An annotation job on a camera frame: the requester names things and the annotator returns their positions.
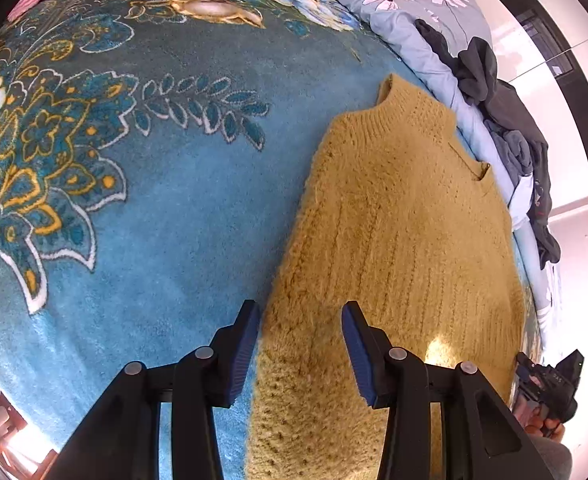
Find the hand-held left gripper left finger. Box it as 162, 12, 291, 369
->
60, 299, 262, 480

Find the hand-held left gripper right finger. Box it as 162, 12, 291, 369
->
341, 301, 555, 480

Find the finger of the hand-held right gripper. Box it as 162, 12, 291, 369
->
515, 352, 542, 390

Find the mustard yellow knit sweater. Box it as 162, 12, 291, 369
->
244, 73, 527, 480

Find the person's right hand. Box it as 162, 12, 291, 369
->
522, 402, 565, 442

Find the blue floral plush blanket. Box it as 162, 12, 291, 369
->
0, 0, 544, 480

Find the white garment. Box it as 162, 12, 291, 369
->
508, 174, 542, 233

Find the wooden furniture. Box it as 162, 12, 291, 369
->
0, 392, 57, 480

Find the dark grey garment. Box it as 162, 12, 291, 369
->
415, 18, 562, 267

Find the dark framed window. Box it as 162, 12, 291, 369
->
494, 0, 588, 196

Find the light blue daisy quilt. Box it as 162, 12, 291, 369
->
294, 0, 565, 326

